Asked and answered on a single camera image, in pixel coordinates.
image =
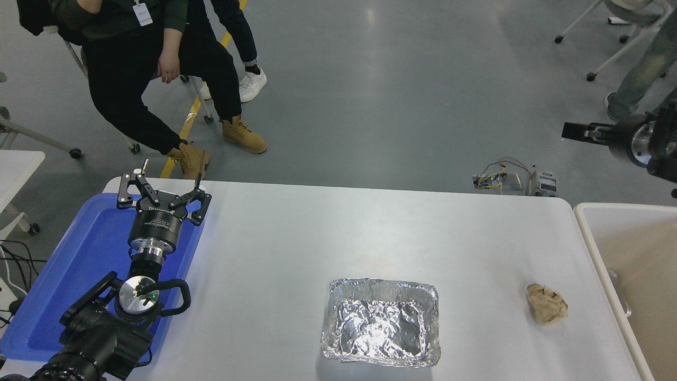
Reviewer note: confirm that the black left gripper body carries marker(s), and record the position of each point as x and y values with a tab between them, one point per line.
156	225

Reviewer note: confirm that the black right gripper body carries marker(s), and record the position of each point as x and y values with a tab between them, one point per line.
623	140

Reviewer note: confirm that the person's left forearm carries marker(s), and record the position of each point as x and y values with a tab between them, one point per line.
177	32

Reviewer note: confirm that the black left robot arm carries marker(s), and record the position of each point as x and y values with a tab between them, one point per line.
95	338

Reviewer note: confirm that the person's right forearm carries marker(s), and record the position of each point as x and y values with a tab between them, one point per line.
66	16

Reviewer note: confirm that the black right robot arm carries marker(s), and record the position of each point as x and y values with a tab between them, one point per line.
667	143

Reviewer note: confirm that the person's left hand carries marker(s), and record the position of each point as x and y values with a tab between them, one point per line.
170	66

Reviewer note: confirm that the person's right hand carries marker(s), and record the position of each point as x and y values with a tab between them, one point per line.
90	5

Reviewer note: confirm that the white rolling chair base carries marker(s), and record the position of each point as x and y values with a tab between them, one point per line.
591	77

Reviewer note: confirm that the person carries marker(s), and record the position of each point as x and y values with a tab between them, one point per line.
132	106
642	69
238	26

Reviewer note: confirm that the white rolling stand leg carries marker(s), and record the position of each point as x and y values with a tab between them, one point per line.
75	154

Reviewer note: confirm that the blue plastic tray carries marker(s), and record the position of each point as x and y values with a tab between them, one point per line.
79	264

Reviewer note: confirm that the large pale bin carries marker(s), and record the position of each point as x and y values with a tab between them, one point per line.
645	264

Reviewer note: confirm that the white side table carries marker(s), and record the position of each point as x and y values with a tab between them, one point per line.
16	169

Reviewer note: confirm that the white power strip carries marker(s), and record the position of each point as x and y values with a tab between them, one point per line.
4	296

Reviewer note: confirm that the crumpled tan paper ball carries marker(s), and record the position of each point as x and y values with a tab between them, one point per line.
547	304

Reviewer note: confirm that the white ID badge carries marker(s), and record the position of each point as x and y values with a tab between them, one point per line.
143	15

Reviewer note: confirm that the black jacket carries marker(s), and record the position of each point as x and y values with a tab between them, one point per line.
34	18

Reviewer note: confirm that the silver foil tray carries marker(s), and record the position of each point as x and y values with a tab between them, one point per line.
381	325

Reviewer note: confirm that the white frame chair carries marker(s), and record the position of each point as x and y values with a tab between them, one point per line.
134	148

